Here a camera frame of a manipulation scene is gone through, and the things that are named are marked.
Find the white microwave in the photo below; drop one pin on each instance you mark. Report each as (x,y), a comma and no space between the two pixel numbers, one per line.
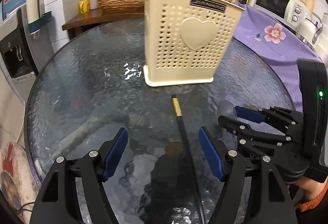
(271,1)

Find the wooden side table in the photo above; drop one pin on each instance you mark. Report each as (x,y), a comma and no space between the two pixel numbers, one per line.
(84,19)

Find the round dog print cushion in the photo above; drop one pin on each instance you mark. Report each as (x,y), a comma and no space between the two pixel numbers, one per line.
(12,162)

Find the yellow cup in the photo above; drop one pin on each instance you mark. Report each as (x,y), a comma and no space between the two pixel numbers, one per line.
(83,6)

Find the purple floral cloth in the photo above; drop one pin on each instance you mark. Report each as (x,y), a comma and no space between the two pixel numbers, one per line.
(269,44)

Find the pink speckled cup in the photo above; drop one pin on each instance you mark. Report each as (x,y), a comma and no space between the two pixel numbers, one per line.
(93,3)

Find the person's right hand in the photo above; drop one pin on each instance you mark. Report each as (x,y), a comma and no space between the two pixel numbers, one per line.
(310,185)

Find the black chopstick gold band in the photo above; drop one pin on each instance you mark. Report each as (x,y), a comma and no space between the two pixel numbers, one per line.
(183,131)

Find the grey metal spoon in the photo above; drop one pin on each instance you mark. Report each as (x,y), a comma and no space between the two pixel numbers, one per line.
(225,108)

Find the cream paper cup tube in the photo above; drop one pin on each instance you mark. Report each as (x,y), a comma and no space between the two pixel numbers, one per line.
(33,9)

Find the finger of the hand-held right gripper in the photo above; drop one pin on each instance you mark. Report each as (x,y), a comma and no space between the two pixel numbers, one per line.
(248,112)
(246,131)

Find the person's right forearm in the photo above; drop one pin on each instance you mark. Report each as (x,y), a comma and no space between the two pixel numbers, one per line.
(315,201)

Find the cream perforated utensil holder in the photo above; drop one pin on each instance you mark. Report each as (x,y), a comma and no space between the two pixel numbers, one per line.
(179,60)

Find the teal wall cup holder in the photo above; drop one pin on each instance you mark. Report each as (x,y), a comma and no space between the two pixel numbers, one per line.
(42,21)

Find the grey water dispenser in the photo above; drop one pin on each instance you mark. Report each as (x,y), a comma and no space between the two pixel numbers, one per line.
(15,42)

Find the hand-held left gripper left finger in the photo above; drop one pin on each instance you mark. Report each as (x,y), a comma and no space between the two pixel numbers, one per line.
(115,155)

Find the white kettle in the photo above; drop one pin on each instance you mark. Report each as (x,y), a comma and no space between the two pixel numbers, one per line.
(307,29)

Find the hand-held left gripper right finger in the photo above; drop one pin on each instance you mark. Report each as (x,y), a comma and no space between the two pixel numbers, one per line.
(210,153)

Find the woven basket basin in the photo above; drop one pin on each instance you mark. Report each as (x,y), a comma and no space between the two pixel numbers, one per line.
(120,0)

